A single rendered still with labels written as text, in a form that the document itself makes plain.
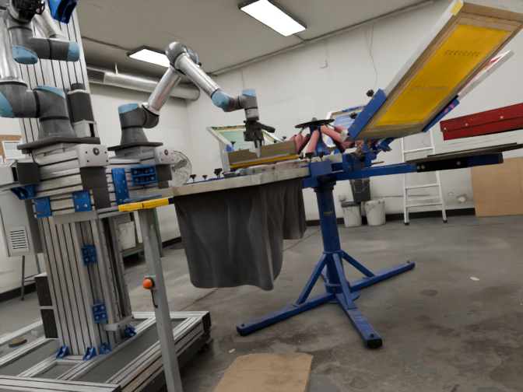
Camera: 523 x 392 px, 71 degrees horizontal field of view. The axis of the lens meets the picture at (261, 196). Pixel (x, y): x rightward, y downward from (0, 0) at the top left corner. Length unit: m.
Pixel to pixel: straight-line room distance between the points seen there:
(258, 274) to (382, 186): 4.64
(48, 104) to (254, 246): 1.04
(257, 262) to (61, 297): 1.09
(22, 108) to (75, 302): 0.95
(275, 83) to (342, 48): 1.25
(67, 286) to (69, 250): 0.20
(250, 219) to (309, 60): 5.18
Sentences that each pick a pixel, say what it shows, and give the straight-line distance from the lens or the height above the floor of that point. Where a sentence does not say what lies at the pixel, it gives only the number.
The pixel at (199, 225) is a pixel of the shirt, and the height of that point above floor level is 0.81.
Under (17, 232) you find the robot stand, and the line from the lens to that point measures 2.22.
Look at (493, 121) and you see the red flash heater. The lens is 1.74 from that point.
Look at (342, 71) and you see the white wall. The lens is 6.25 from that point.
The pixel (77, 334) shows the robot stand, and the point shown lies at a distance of 2.18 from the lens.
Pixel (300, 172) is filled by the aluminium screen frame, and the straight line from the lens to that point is 1.66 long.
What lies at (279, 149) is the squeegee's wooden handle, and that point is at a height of 1.10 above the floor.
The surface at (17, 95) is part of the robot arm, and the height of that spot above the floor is 1.44.
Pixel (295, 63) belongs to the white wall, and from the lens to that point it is 6.57.
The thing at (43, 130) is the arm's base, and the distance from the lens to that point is 1.80.
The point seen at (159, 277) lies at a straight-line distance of 1.46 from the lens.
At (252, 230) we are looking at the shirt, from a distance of 1.48.
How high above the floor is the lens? 0.98
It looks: 3 degrees down
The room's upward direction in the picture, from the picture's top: 9 degrees counter-clockwise
